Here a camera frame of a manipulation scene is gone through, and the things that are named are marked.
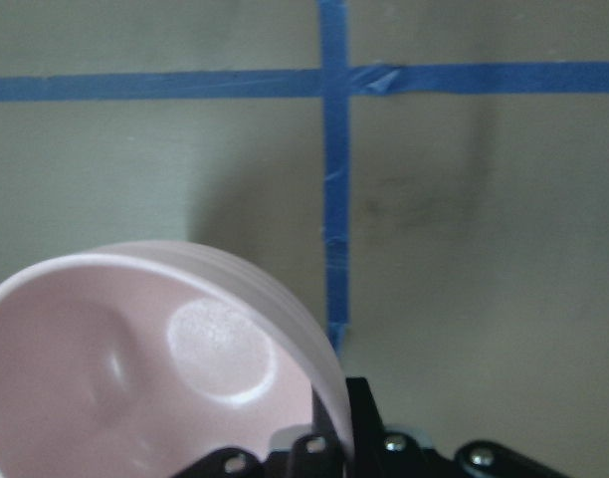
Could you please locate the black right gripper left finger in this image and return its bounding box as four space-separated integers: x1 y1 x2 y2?
173 447 265 478

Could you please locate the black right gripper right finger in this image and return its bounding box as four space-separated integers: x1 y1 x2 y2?
313 376 574 478

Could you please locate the pink bowl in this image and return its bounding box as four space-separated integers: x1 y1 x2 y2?
0 241 354 477

